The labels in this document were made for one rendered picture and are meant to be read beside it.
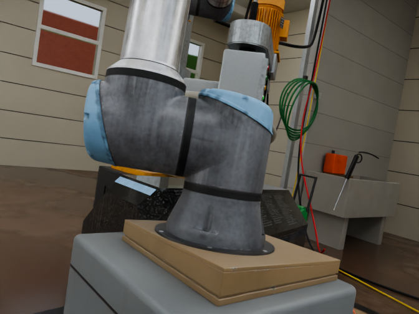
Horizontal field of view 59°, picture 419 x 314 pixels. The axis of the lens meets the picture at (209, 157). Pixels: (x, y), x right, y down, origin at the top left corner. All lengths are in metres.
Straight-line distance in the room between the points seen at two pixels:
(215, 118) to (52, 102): 7.23
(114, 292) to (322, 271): 0.36
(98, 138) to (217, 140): 0.20
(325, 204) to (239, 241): 4.08
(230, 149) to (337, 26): 4.70
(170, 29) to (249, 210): 0.35
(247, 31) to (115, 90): 1.40
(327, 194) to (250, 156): 4.05
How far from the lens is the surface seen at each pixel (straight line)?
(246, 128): 0.65
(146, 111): 0.64
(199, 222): 0.65
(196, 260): 0.58
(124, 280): 0.61
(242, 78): 1.97
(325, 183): 4.70
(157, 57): 0.68
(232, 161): 0.64
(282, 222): 2.15
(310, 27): 4.74
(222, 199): 0.65
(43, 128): 7.81
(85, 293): 0.75
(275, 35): 2.73
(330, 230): 4.84
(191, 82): 2.72
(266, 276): 0.61
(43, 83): 7.79
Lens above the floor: 1.08
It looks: 3 degrees down
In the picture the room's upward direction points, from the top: 9 degrees clockwise
